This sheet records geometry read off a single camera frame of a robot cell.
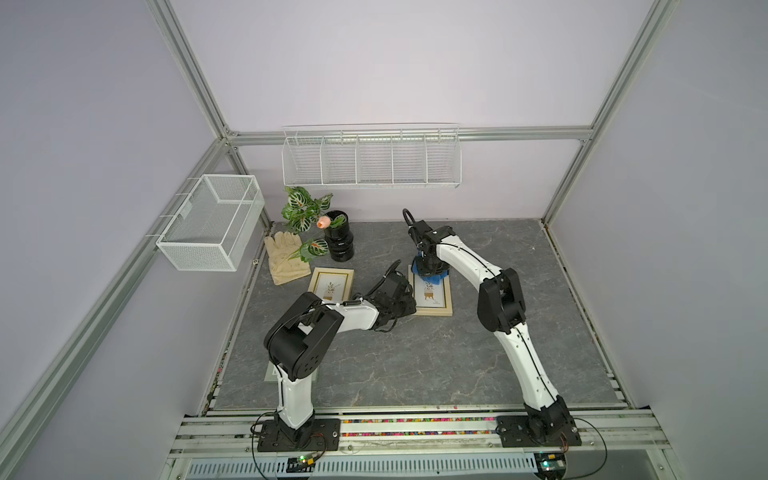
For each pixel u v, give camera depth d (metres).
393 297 0.76
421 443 0.74
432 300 0.97
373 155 0.99
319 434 0.73
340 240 1.02
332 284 1.02
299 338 0.49
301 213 0.83
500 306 0.63
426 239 0.78
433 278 0.99
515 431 0.74
